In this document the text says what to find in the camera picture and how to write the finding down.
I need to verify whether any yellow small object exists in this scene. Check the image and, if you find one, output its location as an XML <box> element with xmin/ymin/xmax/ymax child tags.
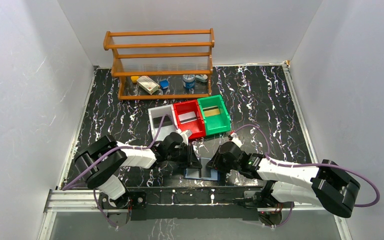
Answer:
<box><xmin>130</xmin><ymin>76</ymin><xmax>140</xmax><ymax>83</ymax></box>

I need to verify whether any black card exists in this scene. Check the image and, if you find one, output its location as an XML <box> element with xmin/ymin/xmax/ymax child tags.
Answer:
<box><xmin>152</xmin><ymin>115</ymin><xmax>173</xmax><ymax>129</ymax></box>

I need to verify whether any grey tape dispenser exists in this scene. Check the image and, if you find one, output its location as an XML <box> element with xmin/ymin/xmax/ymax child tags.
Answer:
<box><xmin>195</xmin><ymin>74</ymin><xmax>209</xmax><ymax>83</ymax></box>

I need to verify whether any green plastic bin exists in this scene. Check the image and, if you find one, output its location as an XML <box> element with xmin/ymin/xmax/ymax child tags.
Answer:
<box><xmin>197</xmin><ymin>95</ymin><xmax>231</xmax><ymax>136</ymax></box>

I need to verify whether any blue round tin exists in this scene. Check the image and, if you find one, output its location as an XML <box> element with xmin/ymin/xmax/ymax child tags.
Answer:
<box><xmin>182</xmin><ymin>74</ymin><xmax>196</xmax><ymax>90</ymax></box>

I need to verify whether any wooden shelf rack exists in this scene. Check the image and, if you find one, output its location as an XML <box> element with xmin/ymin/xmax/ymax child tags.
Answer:
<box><xmin>103</xmin><ymin>28</ymin><xmax>216</xmax><ymax>101</ymax></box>

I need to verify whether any white plastic bin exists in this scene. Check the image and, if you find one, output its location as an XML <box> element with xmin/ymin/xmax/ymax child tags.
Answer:
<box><xmin>148</xmin><ymin>104</ymin><xmax>178</xmax><ymax>141</ymax></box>

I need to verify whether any red plastic bin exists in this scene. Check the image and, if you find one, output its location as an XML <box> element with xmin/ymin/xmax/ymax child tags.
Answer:
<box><xmin>173</xmin><ymin>99</ymin><xmax>206</xmax><ymax>140</ymax></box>

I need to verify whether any white red small box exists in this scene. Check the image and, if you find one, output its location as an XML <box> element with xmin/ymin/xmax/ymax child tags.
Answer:
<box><xmin>136</xmin><ymin>75</ymin><xmax>159</xmax><ymax>95</ymax></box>

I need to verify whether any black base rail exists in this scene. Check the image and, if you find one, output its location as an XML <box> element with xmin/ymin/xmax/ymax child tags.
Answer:
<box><xmin>97</xmin><ymin>185</ymin><xmax>312</xmax><ymax>229</ymax></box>

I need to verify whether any blue small cube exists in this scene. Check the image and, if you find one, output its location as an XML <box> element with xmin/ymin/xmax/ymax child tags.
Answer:
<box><xmin>159</xmin><ymin>79</ymin><xmax>169</xmax><ymax>91</ymax></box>

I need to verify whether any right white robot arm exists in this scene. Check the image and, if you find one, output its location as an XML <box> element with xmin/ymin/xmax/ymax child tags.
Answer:
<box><xmin>207</xmin><ymin>137</ymin><xmax>361</xmax><ymax>218</ymax></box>

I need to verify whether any white card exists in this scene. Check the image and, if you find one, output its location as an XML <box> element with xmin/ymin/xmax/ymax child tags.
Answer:
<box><xmin>178</xmin><ymin>111</ymin><xmax>198</xmax><ymax>124</ymax></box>

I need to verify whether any navy blue card holder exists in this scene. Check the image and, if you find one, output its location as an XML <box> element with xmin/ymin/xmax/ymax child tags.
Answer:
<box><xmin>184</xmin><ymin>157</ymin><xmax>220</xmax><ymax>181</ymax></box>

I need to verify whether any gold card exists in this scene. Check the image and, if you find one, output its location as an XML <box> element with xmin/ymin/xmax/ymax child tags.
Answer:
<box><xmin>203</xmin><ymin>106</ymin><xmax>221</xmax><ymax>118</ymax></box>

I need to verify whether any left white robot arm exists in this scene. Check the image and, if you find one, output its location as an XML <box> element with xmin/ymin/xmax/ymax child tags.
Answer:
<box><xmin>74</xmin><ymin>130</ymin><xmax>202</xmax><ymax>209</ymax></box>

